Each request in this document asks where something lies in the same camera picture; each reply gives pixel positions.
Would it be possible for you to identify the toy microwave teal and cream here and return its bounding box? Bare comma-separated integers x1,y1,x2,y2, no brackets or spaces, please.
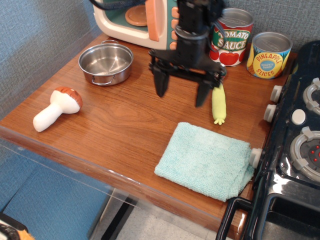
93,0,179,50

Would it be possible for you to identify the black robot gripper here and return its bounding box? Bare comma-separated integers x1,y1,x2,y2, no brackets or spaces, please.
149,26,225,108

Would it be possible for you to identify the black braided cable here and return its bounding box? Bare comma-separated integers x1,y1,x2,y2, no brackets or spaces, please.
88,0,148,11

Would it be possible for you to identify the light blue folded cloth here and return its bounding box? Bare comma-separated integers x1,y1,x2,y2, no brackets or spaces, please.
154,122,254,202

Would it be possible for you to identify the black basket with orange item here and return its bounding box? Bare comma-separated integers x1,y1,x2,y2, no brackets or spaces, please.
0,212,35,240

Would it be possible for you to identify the black toy stove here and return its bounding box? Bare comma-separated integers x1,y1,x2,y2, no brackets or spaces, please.
216,40,320,240

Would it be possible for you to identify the scoop with yellow handle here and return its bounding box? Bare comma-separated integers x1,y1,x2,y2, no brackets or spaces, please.
211,67,228,126

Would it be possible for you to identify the small steel pot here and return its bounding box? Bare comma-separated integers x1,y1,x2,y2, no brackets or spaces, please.
78,40,134,87

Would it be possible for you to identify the plush mushroom toy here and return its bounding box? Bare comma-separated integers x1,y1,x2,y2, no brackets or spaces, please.
32,86,83,132

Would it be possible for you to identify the pineapple slices can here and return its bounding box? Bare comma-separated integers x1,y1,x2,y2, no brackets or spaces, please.
246,32,293,80

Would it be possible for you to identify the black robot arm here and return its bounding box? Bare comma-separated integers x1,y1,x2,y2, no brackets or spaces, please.
149,0,226,107

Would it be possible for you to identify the tomato sauce can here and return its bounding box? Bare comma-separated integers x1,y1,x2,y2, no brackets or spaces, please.
209,8,254,66

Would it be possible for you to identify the orange toy plate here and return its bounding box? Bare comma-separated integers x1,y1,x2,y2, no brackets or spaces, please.
125,4,147,27

